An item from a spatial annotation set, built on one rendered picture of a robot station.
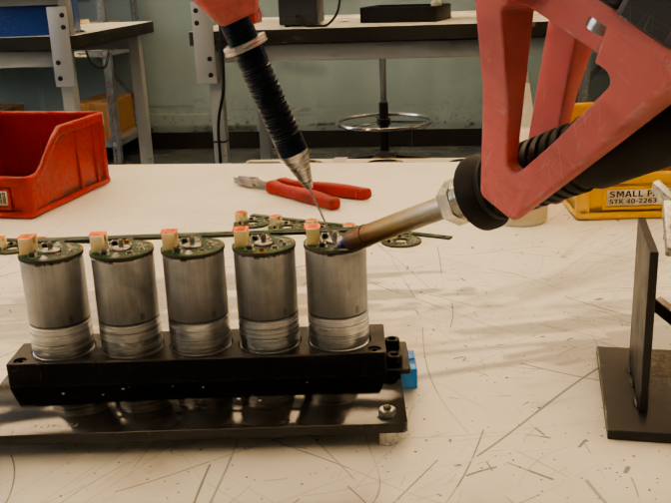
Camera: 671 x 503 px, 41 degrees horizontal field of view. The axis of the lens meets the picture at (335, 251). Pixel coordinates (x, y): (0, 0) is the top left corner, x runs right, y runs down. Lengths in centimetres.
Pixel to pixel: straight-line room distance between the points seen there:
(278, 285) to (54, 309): 9
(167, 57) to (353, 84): 101
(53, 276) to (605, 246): 33
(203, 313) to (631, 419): 16
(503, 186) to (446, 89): 449
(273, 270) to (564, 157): 14
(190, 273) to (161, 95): 470
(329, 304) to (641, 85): 17
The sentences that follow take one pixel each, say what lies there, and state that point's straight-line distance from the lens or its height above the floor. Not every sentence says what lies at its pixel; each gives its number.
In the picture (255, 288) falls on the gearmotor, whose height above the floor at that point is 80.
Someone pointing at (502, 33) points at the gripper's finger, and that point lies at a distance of 25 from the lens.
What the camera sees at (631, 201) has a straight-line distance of 62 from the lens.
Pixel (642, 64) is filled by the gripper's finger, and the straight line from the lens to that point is 22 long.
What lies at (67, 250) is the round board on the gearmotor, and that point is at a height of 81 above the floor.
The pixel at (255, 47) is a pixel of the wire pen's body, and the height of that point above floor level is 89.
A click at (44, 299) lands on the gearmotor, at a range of 37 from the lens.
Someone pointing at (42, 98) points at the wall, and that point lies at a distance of 530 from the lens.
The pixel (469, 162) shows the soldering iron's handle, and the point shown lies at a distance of 29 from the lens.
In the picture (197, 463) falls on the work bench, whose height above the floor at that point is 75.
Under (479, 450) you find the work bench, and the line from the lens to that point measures 33.
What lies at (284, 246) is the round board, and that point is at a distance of 35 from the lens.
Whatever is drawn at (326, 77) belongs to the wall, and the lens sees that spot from 481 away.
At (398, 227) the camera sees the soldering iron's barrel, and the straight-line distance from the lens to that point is 31.
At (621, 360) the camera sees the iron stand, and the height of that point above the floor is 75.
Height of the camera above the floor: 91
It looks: 17 degrees down
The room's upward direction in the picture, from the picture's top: 2 degrees counter-clockwise
